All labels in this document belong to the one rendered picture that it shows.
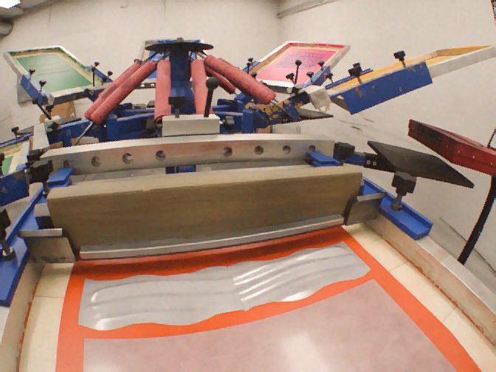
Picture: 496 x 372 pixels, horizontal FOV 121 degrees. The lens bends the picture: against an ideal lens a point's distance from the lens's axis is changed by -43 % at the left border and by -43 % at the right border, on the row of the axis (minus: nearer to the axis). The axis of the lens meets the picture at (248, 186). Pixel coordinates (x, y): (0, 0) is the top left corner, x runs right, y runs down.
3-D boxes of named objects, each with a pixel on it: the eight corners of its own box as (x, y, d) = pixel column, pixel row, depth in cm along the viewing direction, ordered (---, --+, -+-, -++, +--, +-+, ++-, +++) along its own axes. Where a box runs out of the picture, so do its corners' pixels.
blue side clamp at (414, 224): (417, 257, 32) (434, 222, 29) (401, 266, 30) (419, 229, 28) (325, 183, 57) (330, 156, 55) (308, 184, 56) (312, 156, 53)
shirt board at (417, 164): (432, 169, 106) (436, 156, 102) (470, 202, 70) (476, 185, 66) (194, 133, 125) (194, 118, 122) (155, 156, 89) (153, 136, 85)
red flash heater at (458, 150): (476, 159, 97) (480, 141, 92) (519, 190, 56) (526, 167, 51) (405, 137, 106) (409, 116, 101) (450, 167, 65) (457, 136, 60)
